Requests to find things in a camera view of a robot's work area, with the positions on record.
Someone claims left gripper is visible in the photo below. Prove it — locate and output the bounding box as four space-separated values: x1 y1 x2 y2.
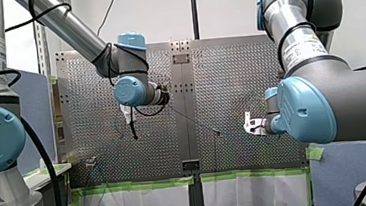
155 83 172 106

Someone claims connector holder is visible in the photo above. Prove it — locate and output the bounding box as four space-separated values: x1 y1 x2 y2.
84 156 98 170

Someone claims black upright pole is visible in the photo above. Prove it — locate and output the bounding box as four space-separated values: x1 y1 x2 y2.
190 0 201 41

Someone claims perforated metal rack upright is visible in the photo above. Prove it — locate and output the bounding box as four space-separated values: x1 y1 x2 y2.
32 20 52 79

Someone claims white-topped side table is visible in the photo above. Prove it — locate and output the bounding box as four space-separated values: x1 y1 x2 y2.
21 161 77 206

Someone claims grey board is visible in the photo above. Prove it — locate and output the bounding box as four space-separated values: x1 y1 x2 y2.
307 138 366 206

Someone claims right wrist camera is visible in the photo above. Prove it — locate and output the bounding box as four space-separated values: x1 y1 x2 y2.
242 109 269 139

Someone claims blue cable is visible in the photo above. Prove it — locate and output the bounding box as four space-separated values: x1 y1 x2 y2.
74 102 230 206

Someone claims thin black wall cable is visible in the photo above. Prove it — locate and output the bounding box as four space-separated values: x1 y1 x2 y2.
94 0 126 37

